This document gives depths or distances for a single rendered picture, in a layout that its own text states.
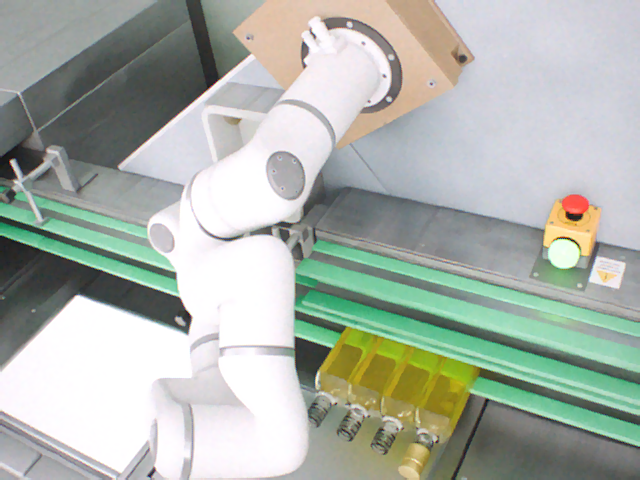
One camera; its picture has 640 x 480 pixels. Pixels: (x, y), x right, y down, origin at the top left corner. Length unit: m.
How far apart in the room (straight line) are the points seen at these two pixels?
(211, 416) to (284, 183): 0.27
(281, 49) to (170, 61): 1.13
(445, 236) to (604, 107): 0.32
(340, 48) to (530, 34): 0.26
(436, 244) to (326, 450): 0.40
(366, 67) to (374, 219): 0.32
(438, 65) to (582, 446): 0.70
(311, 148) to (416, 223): 0.39
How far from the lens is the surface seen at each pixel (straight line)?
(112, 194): 1.59
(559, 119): 1.06
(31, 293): 1.78
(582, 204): 1.07
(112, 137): 2.01
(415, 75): 0.98
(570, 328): 1.05
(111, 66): 1.98
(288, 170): 0.79
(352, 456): 1.22
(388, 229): 1.17
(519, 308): 1.07
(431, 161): 1.17
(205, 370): 0.93
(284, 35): 1.04
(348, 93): 0.92
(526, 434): 1.29
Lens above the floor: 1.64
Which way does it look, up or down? 39 degrees down
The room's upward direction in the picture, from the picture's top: 143 degrees counter-clockwise
